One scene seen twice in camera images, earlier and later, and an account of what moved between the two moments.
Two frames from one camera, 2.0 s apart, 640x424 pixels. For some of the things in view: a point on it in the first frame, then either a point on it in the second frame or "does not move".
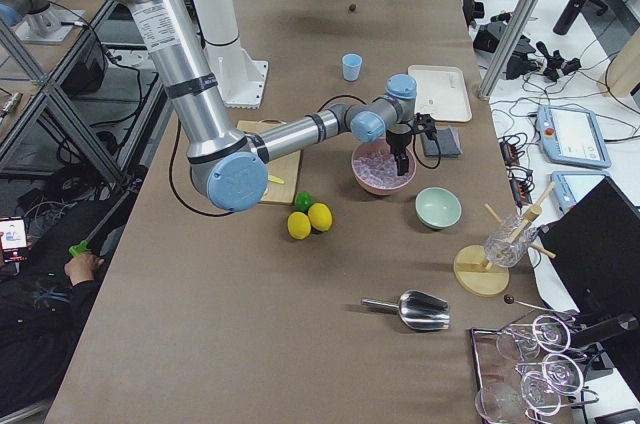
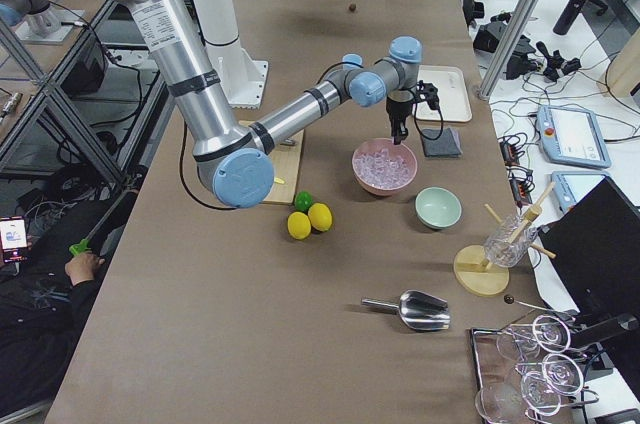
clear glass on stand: x=508 y=242 does not move
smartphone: x=13 y=238 does not move
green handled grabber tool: x=84 y=246 does not move
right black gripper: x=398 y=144 to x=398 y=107
